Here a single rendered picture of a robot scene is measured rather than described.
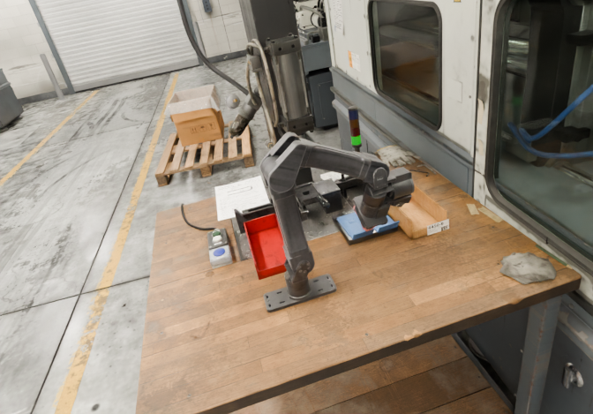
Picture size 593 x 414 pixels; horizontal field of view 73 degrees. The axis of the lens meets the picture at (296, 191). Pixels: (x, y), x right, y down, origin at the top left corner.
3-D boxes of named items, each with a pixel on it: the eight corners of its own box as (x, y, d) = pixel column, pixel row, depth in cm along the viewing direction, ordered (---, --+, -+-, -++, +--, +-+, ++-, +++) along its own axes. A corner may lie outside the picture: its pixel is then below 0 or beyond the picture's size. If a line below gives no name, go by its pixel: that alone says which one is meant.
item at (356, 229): (355, 242, 126) (354, 235, 124) (337, 218, 139) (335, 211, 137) (375, 236, 127) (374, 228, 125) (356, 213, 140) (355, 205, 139)
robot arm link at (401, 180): (400, 184, 113) (398, 146, 107) (416, 199, 106) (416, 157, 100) (363, 197, 111) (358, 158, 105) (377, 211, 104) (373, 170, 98)
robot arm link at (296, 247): (308, 256, 112) (282, 152, 97) (316, 270, 107) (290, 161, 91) (288, 264, 111) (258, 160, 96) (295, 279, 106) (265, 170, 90)
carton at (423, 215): (412, 242, 125) (411, 222, 122) (378, 205, 147) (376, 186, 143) (449, 230, 127) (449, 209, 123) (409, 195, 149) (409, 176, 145)
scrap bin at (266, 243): (258, 280, 121) (254, 265, 118) (246, 236, 143) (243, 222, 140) (296, 268, 123) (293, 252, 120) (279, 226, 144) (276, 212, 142)
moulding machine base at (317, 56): (258, 57, 938) (249, 13, 891) (301, 48, 947) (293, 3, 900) (312, 136, 458) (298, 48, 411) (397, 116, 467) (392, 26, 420)
